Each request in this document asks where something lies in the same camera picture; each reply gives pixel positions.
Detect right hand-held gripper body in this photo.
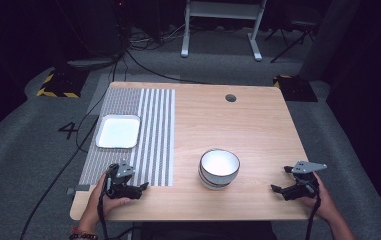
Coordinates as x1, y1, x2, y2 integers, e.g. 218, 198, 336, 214
286, 160, 328, 202

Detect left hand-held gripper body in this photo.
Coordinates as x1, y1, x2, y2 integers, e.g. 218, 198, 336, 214
104, 159, 143, 201

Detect person's right hand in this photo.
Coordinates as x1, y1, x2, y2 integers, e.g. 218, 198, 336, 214
300, 172, 339, 223

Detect person's left hand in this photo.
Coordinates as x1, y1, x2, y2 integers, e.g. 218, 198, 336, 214
83, 172, 134, 224

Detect grey tape strip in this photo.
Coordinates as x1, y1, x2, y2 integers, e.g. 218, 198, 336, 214
66, 183, 92, 196

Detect grey striped placemat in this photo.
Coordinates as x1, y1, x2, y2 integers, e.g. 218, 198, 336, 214
78, 86, 177, 188

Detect white square plate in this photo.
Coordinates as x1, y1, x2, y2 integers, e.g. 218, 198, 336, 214
94, 113, 142, 150

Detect white bowl with dark rim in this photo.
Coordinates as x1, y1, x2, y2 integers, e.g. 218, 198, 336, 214
197, 147, 241, 191

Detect person's dark clothing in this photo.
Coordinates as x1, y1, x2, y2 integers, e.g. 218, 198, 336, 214
139, 220, 279, 240

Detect black yellow striped stand base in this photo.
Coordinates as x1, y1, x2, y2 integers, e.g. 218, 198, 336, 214
272, 74, 319, 103
35, 67, 90, 100

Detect black tripod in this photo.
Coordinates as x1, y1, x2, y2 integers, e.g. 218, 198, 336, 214
264, 19, 316, 64

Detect grey column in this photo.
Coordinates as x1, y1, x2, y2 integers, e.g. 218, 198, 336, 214
298, 0, 362, 82

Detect left hand-held gripper cable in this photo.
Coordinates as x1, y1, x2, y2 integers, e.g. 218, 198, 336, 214
96, 173, 113, 240

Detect hand-held gripper cable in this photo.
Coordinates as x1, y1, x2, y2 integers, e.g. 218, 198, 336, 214
305, 186, 322, 240
96, 173, 113, 240

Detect right hand-held gripper cable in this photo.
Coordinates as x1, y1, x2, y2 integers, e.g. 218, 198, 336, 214
305, 186, 322, 240

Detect beaded wrist bracelets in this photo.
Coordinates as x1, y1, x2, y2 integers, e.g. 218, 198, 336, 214
69, 227, 99, 240

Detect long black floor cable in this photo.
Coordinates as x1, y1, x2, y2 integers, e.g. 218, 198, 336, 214
19, 61, 119, 240

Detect curved black floor cable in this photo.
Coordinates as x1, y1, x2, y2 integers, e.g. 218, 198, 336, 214
124, 48, 209, 86

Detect white metal desk frame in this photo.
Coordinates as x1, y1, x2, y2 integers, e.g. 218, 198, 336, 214
180, 0, 269, 62

